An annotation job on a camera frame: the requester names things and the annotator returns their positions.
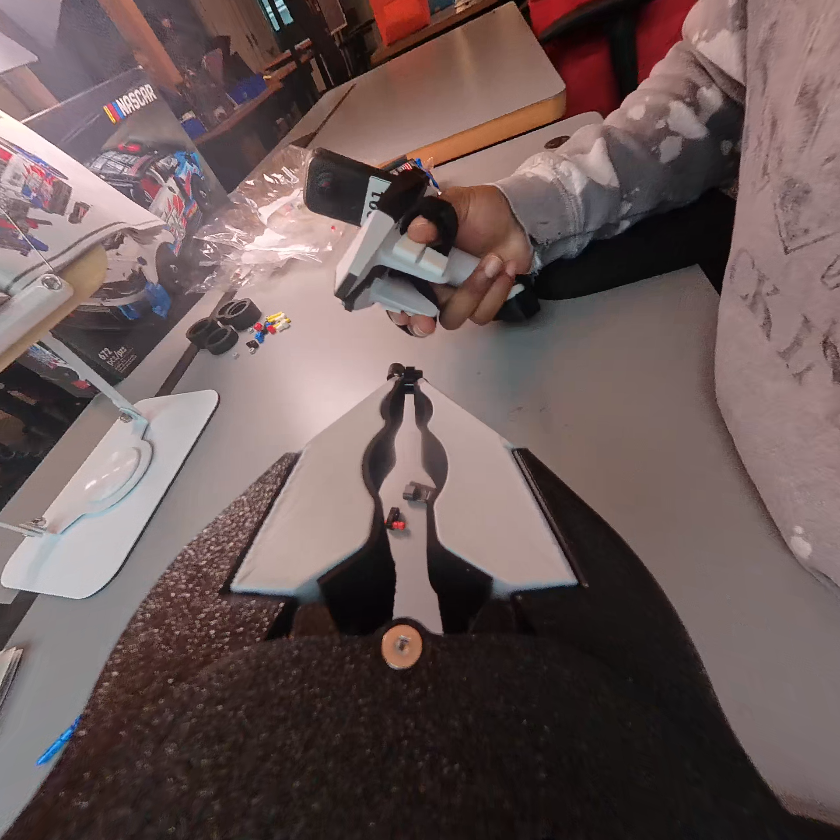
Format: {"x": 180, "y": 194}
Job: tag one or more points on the white book stand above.
{"x": 98, "y": 525}

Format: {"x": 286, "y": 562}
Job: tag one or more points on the blue storage bin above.
{"x": 246, "y": 88}

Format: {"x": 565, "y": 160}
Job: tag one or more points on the window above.
{"x": 275, "y": 13}

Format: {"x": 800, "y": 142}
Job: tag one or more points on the small blue brick piece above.
{"x": 56, "y": 745}

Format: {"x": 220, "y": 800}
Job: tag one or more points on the black toy car set box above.
{"x": 151, "y": 177}

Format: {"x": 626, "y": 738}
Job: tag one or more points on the black toy tire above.
{"x": 239, "y": 313}
{"x": 200, "y": 331}
{"x": 223, "y": 341}

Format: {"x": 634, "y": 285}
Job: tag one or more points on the person's black pants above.
{"x": 643, "y": 256}

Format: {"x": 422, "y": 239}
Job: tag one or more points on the pile of small colourful bricks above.
{"x": 269, "y": 325}

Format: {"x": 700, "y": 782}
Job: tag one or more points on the grey table with wooden edge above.
{"x": 446, "y": 72}

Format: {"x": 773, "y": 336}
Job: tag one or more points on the clear plastic bag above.
{"x": 275, "y": 223}

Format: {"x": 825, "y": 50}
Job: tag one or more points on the person's right forearm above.
{"x": 623, "y": 151}

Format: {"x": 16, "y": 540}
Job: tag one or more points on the open instruction booklet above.
{"x": 39, "y": 177}

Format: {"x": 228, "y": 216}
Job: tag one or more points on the small red and black connector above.
{"x": 396, "y": 522}

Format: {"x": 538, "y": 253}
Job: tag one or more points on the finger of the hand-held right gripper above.
{"x": 367, "y": 262}

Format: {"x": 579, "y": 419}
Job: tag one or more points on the orange bin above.
{"x": 397, "y": 19}

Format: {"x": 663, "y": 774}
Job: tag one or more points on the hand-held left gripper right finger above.
{"x": 499, "y": 525}

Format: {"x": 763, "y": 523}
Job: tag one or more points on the person's grey printed sweatshirt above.
{"x": 787, "y": 328}

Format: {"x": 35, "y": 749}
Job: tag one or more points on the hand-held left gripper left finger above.
{"x": 308, "y": 525}

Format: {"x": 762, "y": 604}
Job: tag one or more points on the small instruction booklet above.
{"x": 8, "y": 676}

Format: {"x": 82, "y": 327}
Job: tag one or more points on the grey desk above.
{"x": 590, "y": 459}

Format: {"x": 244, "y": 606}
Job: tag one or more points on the red chair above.
{"x": 584, "y": 72}

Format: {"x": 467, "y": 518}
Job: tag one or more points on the person's right hand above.
{"x": 499, "y": 229}

